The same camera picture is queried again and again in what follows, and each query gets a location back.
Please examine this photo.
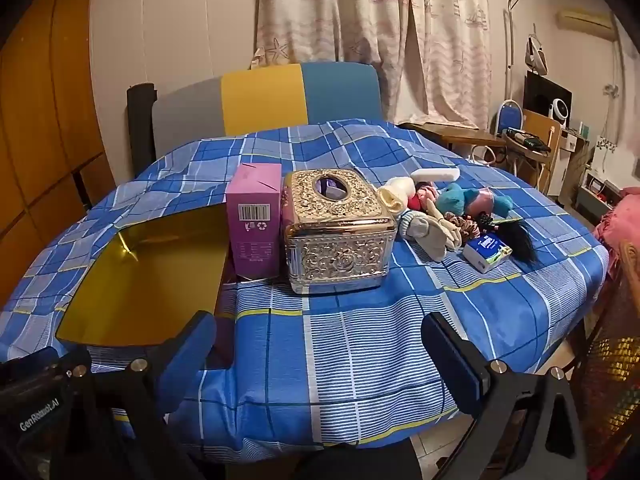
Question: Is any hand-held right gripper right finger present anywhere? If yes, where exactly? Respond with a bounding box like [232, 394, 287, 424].
[422, 312, 586, 480]

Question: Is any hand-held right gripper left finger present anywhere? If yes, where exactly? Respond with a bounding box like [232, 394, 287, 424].
[65, 311, 217, 480]

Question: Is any gold tin box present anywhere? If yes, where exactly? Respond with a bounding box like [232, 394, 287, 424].
[55, 204, 237, 352]

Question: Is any blue tissue pack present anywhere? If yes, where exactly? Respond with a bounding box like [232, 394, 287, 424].
[462, 234, 514, 272]

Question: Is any cream woven cloth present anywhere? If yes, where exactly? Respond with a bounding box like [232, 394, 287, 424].
[424, 210, 462, 262]

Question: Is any brown scrunchie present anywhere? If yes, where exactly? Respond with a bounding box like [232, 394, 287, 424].
[444, 212, 474, 235]

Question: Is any blue plush toy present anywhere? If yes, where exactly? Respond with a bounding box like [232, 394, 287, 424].
[434, 182, 514, 222]

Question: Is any white towel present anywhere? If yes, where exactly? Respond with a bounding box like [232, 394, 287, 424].
[377, 177, 417, 217]

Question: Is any white foam block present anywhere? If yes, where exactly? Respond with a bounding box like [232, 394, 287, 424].
[410, 167, 461, 184]

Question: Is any blue plaid tablecloth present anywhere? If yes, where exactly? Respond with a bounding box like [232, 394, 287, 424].
[0, 119, 610, 461]

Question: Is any purple cardboard box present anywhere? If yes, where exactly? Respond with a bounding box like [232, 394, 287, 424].
[226, 163, 284, 281]

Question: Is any dark mesh basket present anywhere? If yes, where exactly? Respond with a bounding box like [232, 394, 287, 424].
[582, 240, 640, 463]

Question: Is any ornate silver tissue box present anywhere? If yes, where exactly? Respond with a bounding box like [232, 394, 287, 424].
[282, 169, 399, 295]

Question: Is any pink cloth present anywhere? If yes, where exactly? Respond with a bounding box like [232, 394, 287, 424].
[594, 187, 640, 248]

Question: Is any wooden desk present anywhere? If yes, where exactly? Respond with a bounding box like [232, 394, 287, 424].
[399, 122, 507, 150]

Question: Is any blue padded chair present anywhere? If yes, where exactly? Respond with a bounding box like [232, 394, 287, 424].
[495, 99, 524, 136]

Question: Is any grey yellow blue chair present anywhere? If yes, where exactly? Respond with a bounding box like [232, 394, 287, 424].
[150, 62, 381, 157]

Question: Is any wooden wardrobe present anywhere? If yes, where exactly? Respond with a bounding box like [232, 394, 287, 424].
[0, 0, 116, 281]

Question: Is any white desk fan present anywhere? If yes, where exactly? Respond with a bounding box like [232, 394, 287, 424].
[547, 102, 572, 129]

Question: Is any black monitor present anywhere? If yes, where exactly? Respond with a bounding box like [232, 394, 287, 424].
[524, 70, 574, 122]

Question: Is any white floor lamp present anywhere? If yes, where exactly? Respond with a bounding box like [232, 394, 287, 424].
[504, 0, 534, 107]

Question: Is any ship print curtain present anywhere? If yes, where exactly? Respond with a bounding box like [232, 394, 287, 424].
[250, 0, 493, 128]

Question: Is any wall air conditioner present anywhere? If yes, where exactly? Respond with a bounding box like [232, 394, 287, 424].
[557, 7, 617, 42]

